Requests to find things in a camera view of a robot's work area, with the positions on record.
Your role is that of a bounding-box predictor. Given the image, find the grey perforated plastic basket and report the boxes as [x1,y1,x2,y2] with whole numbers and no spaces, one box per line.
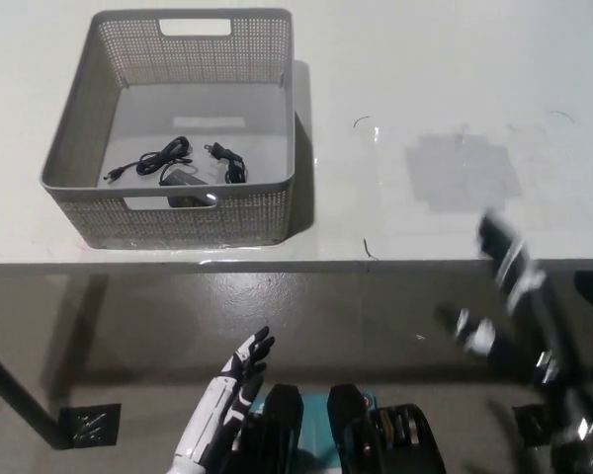
[40,8,297,250]

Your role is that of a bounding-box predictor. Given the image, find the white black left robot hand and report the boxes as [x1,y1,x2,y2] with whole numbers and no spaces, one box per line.
[170,325,277,470]

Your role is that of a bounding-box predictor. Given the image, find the black metal table leg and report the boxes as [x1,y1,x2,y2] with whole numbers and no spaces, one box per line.
[0,340,75,449]

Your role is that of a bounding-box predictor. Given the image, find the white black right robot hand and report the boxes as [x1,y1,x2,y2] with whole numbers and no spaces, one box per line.
[434,209,572,389]

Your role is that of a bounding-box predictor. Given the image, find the black power adapter with cord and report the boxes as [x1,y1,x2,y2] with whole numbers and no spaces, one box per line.
[102,136,248,208]

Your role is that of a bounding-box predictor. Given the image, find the black floor tape patch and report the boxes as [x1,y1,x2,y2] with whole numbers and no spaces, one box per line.
[58,403,123,448]
[511,404,557,445]

